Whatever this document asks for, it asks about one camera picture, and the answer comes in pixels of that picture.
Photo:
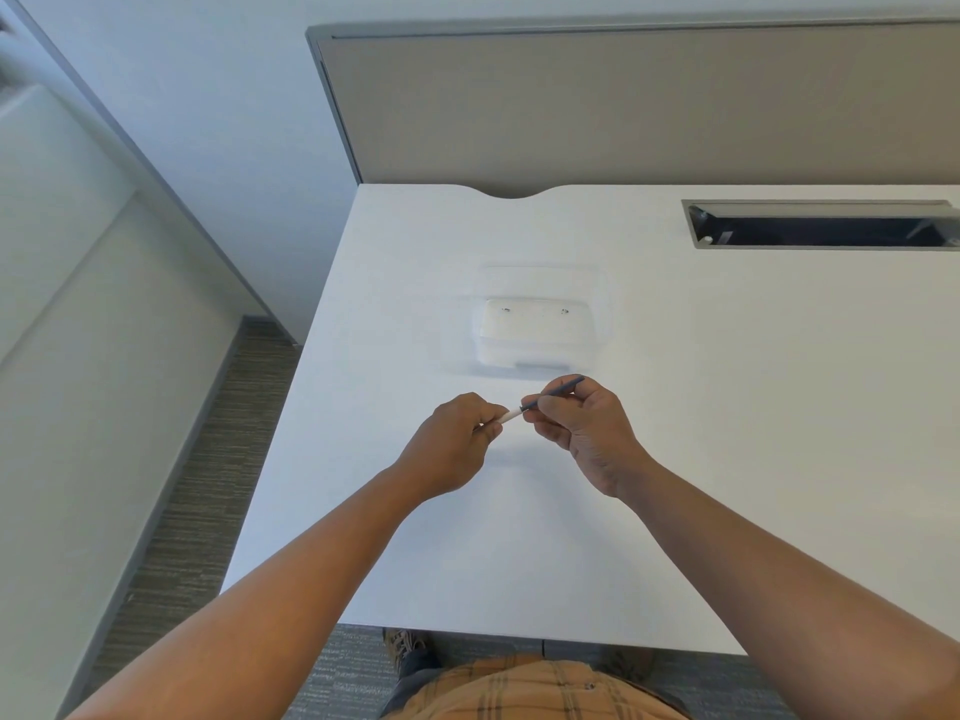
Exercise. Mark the person's right hand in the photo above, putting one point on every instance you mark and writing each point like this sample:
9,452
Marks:
600,442

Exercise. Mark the person's left hand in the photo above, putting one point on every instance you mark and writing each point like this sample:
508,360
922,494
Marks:
442,449

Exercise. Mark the person's left thumb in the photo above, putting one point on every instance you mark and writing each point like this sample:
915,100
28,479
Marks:
491,410

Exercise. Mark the person's right fingers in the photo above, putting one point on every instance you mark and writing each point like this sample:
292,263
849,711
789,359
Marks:
551,423

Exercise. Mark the blue pen with white cap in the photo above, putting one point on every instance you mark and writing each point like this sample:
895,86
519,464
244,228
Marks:
511,416

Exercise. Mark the person's right forearm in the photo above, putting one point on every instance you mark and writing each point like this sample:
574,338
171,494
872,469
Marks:
787,592

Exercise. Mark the person's left forearm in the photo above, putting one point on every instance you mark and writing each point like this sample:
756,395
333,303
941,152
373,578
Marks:
247,614

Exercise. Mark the clear plastic container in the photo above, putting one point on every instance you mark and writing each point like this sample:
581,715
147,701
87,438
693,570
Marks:
536,333

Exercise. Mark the brown shoe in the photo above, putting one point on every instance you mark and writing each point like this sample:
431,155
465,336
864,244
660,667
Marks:
409,646
630,663

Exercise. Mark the orange plaid shirt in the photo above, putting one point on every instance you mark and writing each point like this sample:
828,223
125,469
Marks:
525,693

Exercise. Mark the dark trousers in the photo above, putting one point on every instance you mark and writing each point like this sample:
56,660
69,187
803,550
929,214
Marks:
405,689

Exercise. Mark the grey desk divider panel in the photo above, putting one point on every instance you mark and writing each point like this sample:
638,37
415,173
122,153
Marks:
637,104

